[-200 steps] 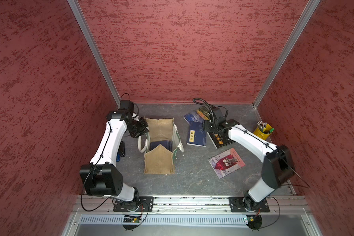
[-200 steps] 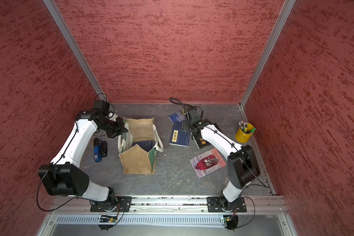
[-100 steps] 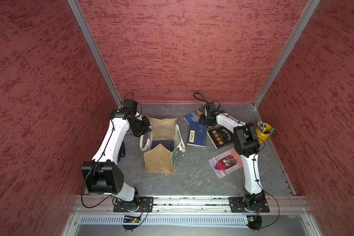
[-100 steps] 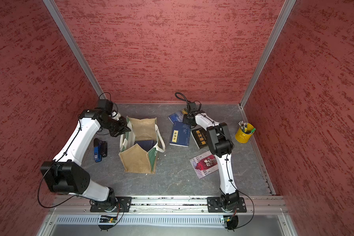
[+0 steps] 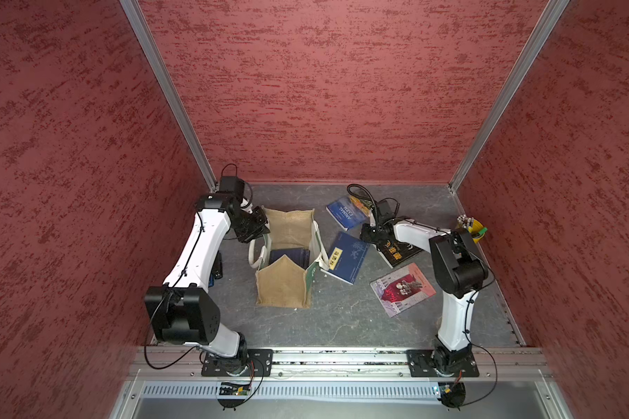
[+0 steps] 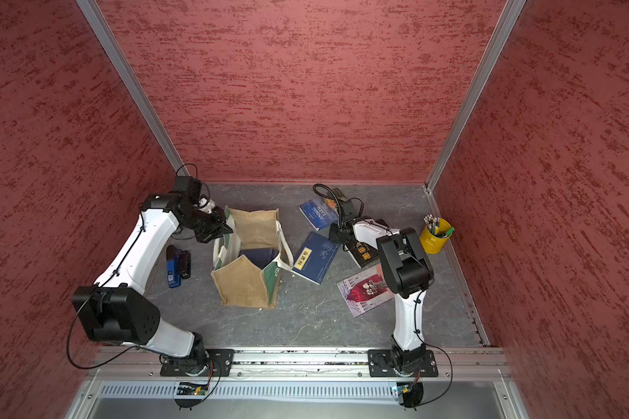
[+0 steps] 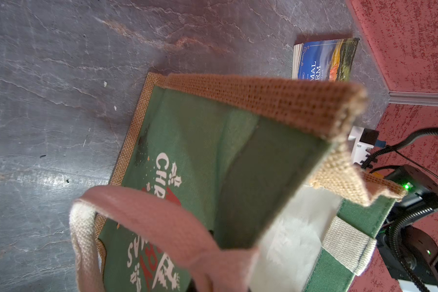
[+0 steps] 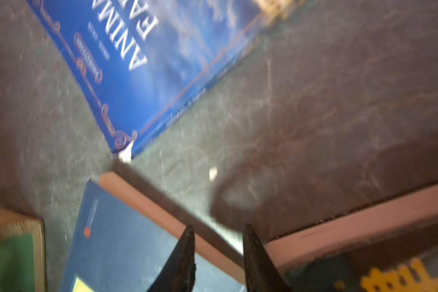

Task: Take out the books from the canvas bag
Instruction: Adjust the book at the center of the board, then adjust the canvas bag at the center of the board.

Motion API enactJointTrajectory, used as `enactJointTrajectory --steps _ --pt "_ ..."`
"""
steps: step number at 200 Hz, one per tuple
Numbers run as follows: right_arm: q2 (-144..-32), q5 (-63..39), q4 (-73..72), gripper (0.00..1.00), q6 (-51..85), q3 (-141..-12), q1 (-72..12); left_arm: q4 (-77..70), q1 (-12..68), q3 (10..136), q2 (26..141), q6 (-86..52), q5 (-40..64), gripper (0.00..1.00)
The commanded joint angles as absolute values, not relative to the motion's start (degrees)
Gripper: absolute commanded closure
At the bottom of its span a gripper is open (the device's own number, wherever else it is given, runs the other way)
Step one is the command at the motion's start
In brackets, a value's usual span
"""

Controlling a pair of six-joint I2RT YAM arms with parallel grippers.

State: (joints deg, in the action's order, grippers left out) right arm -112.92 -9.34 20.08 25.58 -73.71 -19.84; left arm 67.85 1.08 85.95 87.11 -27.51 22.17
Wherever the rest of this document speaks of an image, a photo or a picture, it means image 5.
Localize black book yellow characters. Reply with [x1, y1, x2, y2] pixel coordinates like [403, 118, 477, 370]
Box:
[375, 239, 423, 268]

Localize Animal Farm blue book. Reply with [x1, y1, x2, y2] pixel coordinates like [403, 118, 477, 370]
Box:
[326, 196, 370, 231]

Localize dark blue book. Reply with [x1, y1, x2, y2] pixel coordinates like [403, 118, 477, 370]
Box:
[269, 248, 310, 269]
[323, 231, 369, 285]

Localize green burlap canvas bag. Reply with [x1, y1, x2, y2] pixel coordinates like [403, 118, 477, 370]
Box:
[248, 209, 328, 309]

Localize pink red book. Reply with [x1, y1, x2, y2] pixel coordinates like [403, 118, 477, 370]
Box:
[370, 263, 436, 318]

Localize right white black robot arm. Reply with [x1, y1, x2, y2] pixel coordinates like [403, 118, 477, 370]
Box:
[360, 219, 490, 376]

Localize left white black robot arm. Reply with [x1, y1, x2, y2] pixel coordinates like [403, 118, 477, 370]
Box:
[144, 192, 269, 376]

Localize yellow pen cup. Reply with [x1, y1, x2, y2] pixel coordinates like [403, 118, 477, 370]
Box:
[457, 215, 485, 244]

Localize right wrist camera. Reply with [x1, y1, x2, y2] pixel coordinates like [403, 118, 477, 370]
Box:
[373, 197, 400, 226]

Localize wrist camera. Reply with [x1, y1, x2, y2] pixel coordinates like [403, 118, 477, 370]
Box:
[373, 197, 400, 226]
[218, 176, 246, 204]

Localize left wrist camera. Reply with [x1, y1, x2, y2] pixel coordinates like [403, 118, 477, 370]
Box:
[218, 176, 246, 204]

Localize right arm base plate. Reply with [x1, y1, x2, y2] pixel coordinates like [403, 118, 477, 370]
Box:
[405, 347, 480, 378]

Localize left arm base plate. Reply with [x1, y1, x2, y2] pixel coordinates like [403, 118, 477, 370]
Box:
[201, 348, 274, 379]

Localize left aluminium corner post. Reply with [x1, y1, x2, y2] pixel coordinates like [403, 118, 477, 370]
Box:
[120, 0, 217, 191]

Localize aluminium corner post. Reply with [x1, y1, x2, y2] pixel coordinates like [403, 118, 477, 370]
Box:
[120, 0, 217, 191]
[449, 0, 570, 195]

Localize aluminium front rail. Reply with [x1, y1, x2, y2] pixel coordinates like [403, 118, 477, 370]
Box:
[128, 346, 555, 382]

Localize right aluminium corner post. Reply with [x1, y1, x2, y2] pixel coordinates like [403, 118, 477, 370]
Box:
[449, 0, 570, 195]

